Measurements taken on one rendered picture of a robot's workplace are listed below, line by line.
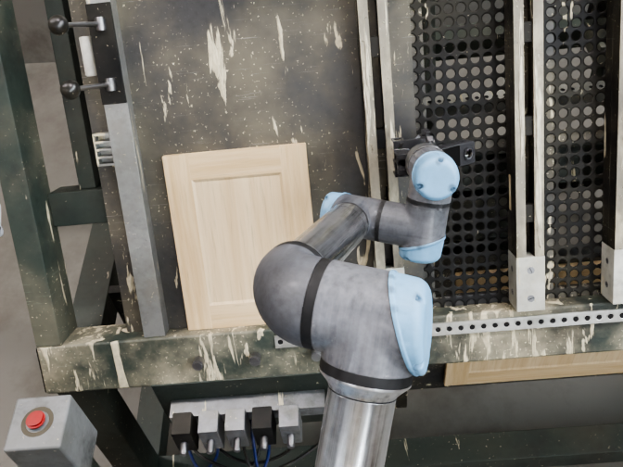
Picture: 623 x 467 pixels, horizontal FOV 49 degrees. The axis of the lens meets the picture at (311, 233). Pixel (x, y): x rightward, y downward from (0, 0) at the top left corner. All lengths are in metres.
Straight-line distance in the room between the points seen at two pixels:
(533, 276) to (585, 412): 1.06
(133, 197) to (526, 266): 0.86
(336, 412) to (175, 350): 0.82
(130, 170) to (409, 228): 0.64
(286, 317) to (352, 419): 0.14
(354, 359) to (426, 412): 1.67
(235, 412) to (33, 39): 3.11
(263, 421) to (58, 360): 0.49
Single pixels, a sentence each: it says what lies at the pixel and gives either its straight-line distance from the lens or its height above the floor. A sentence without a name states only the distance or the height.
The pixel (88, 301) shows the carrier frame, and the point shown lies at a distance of 1.90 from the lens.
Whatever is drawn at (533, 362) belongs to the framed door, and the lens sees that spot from 2.20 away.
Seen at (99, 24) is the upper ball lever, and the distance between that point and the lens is 1.49.
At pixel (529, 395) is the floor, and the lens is 2.54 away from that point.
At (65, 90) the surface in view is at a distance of 1.41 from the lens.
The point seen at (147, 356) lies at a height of 0.87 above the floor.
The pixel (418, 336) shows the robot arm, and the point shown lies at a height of 1.53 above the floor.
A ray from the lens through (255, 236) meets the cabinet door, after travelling 1.53.
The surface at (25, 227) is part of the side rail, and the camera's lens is 1.62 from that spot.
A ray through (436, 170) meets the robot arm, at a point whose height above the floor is 1.42.
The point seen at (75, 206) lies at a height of 1.12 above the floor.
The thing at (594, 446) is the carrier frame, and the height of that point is 0.18.
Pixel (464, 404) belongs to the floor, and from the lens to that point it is 2.49.
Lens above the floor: 2.20
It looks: 48 degrees down
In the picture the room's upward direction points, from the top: 8 degrees counter-clockwise
